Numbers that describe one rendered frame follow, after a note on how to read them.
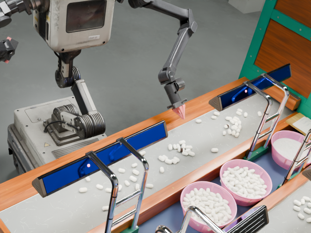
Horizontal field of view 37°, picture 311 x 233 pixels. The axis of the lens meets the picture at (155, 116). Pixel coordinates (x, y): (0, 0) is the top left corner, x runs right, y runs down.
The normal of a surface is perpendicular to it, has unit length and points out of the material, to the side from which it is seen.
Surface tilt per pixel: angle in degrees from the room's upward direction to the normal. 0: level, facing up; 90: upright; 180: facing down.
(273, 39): 90
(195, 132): 0
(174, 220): 0
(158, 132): 58
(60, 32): 90
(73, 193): 0
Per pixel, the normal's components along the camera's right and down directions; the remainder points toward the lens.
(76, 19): 0.55, 0.60
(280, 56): -0.73, 0.32
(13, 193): 0.17, -0.76
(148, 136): 0.65, 0.07
